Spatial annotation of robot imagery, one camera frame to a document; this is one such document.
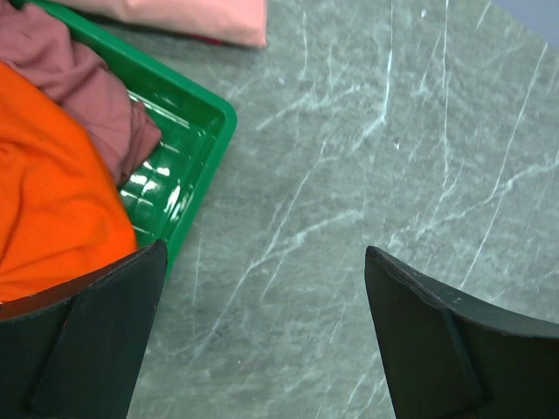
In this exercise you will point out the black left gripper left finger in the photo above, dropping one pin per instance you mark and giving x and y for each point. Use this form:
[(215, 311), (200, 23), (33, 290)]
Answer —
[(75, 350)]

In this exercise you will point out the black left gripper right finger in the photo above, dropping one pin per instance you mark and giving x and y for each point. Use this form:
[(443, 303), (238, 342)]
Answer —
[(447, 354)]

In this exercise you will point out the pink t-shirt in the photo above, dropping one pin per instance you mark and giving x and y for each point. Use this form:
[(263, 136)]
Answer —
[(239, 22)]

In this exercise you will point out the orange t-shirt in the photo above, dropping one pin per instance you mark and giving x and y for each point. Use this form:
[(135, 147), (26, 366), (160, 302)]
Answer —
[(61, 215)]

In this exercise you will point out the green plastic bin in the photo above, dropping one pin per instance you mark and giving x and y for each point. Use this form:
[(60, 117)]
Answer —
[(163, 196)]

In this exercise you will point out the mauve t-shirt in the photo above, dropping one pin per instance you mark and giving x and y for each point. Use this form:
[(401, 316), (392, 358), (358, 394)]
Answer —
[(39, 47)]

